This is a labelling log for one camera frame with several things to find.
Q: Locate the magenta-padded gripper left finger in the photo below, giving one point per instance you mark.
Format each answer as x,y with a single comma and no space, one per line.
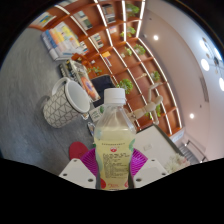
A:
75,173

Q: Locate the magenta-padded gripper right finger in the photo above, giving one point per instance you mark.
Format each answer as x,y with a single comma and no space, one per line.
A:
150,173

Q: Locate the clear bottle with yellow drink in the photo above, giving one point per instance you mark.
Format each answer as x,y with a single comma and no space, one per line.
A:
114,140

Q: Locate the flat round red coaster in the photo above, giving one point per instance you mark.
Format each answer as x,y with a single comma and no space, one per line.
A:
77,150

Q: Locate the small blue white packet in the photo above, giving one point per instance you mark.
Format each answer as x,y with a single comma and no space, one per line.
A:
91,129

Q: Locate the white pack with green print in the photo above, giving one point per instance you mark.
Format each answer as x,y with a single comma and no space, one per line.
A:
96,114

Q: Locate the white mug with triangle pattern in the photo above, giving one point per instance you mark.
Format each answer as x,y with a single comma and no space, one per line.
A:
60,111

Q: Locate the wooden artist mannequin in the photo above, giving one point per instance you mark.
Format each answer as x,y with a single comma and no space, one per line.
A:
148,107

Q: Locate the round recessed ceiling light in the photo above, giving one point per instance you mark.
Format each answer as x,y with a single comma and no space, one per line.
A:
155,37
191,116

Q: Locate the dark office chair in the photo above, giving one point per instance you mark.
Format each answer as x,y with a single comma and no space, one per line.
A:
103,86

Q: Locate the stack of dark books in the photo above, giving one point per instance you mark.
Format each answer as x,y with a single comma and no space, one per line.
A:
85,81

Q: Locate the ceiling air vent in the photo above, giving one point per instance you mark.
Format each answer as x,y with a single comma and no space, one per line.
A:
204,89

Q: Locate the wooden shelf unit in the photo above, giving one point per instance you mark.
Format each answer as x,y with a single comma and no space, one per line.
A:
133,66

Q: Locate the branched ceiling lamp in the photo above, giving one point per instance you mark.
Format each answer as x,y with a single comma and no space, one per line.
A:
216,63

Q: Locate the stack of colourful books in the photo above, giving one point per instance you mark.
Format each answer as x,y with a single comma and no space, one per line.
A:
63,41

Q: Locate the white wall socket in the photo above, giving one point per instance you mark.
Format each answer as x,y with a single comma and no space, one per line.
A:
147,146

